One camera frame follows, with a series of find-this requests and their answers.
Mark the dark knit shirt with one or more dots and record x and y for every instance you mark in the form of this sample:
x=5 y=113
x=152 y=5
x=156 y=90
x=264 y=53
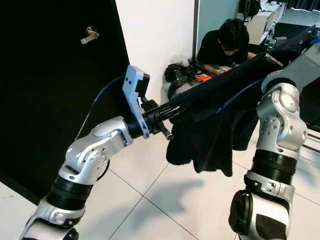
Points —
x=210 y=140

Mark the black door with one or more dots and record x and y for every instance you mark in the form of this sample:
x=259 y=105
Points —
x=40 y=100

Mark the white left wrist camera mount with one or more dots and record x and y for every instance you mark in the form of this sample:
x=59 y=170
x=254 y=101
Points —
x=132 y=95

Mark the black bag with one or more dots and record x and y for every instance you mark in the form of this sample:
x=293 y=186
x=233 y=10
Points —
x=177 y=72

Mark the black backpack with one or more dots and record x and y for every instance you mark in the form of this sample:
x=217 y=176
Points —
x=249 y=9

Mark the orange flat box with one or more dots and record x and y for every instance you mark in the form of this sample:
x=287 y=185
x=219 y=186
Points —
x=203 y=77

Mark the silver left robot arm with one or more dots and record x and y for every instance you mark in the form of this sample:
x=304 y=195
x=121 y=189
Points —
x=87 y=160

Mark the white cabinet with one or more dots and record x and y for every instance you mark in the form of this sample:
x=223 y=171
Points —
x=265 y=22

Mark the seated person black shirt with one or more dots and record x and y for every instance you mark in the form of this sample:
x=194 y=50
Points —
x=220 y=47

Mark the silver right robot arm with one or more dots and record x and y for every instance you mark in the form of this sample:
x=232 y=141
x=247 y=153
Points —
x=280 y=125

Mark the grey fabric ottoman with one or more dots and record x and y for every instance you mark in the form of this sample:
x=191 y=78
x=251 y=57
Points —
x=182 y=89

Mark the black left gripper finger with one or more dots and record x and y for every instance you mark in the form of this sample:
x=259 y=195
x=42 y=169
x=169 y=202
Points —
x=171 y=102
x=175 y=110

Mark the white crumpled bag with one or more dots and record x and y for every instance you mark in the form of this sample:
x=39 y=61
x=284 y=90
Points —
x=180 y=60

